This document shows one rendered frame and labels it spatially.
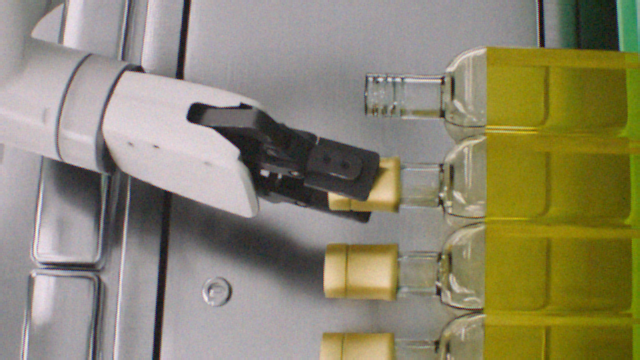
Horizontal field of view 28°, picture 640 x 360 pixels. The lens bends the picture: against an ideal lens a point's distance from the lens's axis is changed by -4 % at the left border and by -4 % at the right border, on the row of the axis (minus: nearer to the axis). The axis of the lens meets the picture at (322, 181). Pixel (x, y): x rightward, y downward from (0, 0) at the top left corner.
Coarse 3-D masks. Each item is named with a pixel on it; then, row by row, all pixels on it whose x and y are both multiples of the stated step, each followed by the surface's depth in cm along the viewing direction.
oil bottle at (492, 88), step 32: (448, 64) 84; (480, 64) 83; (512, 64) 83; (544, 64) 82; (576, 64) 82; (608, 64) 82; (448, 96) 83; (480, 96) 82; (512, 96) 82; (544, 96) 82; (576, 96) 82; (608, 96) 82; (448, 128) 84; (480, 128) 82; (512, 128) 82; (544, 128) 82; (576, 128) 82; (608, 128) 81
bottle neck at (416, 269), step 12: (408, 252) 81; (420, 252) 81; (432, 252) 81; (408, 264) 81; (420, 264) 81; (432, 264) 81; (408, 276) 81; (420, 276) 80; (432, 276) 80; (396, 288) 81; (408, 288) 81; (420, 288) 81; (432, 288) 81
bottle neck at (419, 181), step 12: (408, 168) 83; (420, 168) 83; (432, 168) 83; (408, 180) 82; (420, 180) 82; (432, 180) 82; (408, 192) 82; (420, 192) 82; (432, 192) 82; (408, 204) 83; (420, 204) 83; (432, 204) 83
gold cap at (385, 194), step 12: (384, 168) 82; (396, 168) 82; (384, 180) 82; (396, 180) 82; (372, 192) 82; (384, 192) 82; (396, 192) 82; (336, 204) 83; (348, 204) 83; (360, 204) 83; (372, 204) 83; (384, 204) 83; (396, 204) 82
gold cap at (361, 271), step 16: (336, 256) 81; (352, 256) 81; (368, 256) 81; (384, 256) 81; (336, 272) 80; (352, 272) 80; (368, 272) 80; (384, 272) 80; (336, 288) 81; (352, 288) 81; (368, 288) 81; (384, 288) 81
